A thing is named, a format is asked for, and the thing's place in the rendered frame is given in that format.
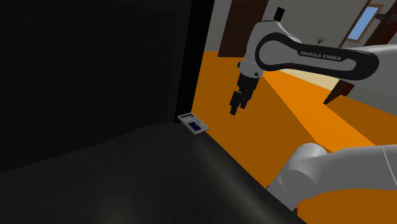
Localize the white remote control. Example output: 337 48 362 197
177 113 211 136

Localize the window with brown frame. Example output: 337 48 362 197
338 2 386 48

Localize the small bare-branched plant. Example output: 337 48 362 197
313 33 329 47

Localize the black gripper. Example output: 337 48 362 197
229 73 261 116

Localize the dark brown open door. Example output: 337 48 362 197
322 9 397 106

